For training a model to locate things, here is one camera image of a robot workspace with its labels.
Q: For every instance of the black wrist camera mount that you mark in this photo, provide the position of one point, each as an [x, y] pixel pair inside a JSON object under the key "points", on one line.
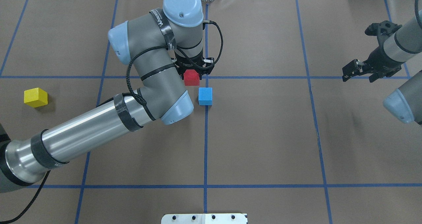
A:
{"points": [[383, 30]]}

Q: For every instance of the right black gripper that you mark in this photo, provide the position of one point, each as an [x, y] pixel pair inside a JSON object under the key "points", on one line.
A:
{"points": [[376, 58]]}

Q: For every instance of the white pedestal column base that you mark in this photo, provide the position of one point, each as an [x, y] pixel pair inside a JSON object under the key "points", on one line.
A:
{"points": [[205, 218]]}

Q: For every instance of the brown paper table cover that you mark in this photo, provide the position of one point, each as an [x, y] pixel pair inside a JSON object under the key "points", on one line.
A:
{"points": [[285, 140]]}

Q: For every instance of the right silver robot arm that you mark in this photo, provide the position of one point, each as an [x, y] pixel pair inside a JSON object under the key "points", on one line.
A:
{"points": [[397, 44]]}

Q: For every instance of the blue wooden block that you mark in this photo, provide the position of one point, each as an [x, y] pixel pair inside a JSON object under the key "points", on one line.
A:
{"points": [[205, 96]]}

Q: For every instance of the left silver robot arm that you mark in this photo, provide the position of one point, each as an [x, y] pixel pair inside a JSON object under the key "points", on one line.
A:
{"points": [[157, 48]]}

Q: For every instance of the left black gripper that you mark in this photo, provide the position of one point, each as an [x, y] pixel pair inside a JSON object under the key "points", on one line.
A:
{"points": [[189, 65]]}

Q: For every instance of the yellow wooden block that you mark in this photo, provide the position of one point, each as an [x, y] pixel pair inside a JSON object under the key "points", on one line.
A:
{"points": [[35, 97]]}

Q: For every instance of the red wooden block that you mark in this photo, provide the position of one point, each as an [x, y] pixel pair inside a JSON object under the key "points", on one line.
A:
{"points": [[191, 78]]}

